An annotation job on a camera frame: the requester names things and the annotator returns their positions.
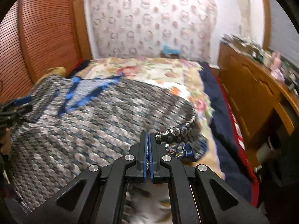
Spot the wooden louvered wardrobe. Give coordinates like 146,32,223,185
0,0,93,103

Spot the beige tied curtain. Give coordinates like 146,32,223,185
237,0,251,41

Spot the circle patterned sheer curtain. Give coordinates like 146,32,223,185
84,0,219,66

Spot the grey window blind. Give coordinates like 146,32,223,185
269,0,299,63

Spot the orange fruit print sheet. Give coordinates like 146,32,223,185
140,79,206,112

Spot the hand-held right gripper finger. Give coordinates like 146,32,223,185
150,133,269,224
23,132,150,224

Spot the wooden cabinet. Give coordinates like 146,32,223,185
218,42,299,146

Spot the gold embroidered pillow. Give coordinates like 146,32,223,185
44,66,66,77

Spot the navy medallion print garment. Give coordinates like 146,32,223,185
5,75,208,216

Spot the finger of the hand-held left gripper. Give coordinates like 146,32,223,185
0,104,33,127
9,96,33,106

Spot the navy blanket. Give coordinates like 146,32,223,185
198,62,257,207

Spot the floral blanket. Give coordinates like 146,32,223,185
67,57,226,180

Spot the blue box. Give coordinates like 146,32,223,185
161,44,181,58

